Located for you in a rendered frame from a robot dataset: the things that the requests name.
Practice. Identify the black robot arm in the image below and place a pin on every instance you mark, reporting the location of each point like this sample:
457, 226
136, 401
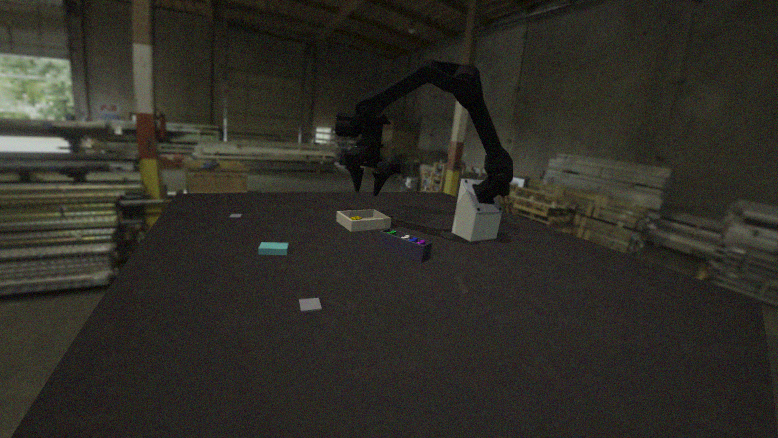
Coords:
463, 81

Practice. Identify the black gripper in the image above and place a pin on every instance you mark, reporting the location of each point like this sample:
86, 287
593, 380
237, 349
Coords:
384, 168

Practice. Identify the teal rectangular block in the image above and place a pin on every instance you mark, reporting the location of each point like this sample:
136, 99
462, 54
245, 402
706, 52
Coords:
273, 248

